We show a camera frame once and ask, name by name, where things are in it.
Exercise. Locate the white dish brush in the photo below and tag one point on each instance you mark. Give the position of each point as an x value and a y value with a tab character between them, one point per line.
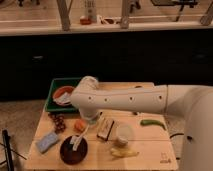
76	139

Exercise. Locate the dark purple bowl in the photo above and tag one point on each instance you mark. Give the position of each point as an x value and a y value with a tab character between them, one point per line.
71	157

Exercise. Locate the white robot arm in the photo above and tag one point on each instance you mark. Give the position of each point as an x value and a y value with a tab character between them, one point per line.
193	102

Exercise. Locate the white cloth in bowl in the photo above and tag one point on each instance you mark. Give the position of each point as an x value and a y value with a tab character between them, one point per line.
63	99

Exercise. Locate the orange bowl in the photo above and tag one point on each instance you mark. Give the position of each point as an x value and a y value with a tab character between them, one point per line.
61	90

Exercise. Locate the brown wooden box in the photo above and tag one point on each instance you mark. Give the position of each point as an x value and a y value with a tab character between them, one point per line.
105	129

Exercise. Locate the orange carrot toy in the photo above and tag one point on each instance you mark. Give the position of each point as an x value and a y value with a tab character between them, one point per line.
80	125

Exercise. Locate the green pepper toy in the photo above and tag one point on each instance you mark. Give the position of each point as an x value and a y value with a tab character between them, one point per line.
149	122

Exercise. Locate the dark grape bunch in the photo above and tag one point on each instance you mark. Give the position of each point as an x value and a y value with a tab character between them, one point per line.
58	121

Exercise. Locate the green tray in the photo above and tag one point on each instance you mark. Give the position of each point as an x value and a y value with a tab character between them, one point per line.
50	105

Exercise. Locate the yellow banana toy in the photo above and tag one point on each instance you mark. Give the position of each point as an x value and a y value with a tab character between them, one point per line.
123	152

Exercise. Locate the red object on shelf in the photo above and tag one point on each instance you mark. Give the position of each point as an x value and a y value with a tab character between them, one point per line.
84	21

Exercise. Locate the wooden board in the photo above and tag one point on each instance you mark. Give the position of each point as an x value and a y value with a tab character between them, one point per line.
154	147

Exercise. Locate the blue sponge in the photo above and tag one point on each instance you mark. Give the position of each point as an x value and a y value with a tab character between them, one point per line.
47	142

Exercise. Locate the black stand left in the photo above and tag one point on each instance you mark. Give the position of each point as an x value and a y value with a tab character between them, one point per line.
7	150

